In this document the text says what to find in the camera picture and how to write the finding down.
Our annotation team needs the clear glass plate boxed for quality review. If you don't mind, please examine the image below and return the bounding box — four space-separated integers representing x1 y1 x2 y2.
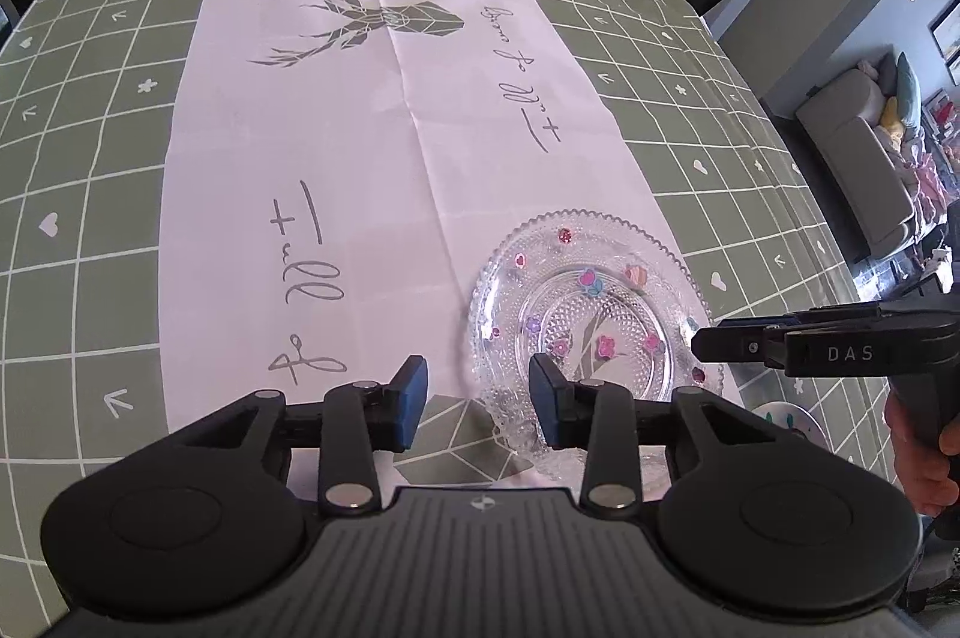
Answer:
469 209 724 487

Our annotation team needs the green checked tablecloth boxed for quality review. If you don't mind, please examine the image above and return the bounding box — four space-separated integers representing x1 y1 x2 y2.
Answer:
2 0 854 636

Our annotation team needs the beige sofa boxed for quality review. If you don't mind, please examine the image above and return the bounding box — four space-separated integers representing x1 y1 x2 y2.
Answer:
796 51 923 259

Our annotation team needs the white painted fruity plate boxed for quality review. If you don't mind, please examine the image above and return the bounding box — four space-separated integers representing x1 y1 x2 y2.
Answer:
754 401 830 451

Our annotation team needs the person right hand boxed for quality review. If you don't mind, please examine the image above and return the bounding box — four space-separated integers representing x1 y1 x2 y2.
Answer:
884 393 960 518

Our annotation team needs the framed wall picture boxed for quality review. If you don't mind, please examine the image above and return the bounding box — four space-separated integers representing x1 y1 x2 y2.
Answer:
929 0 960 85

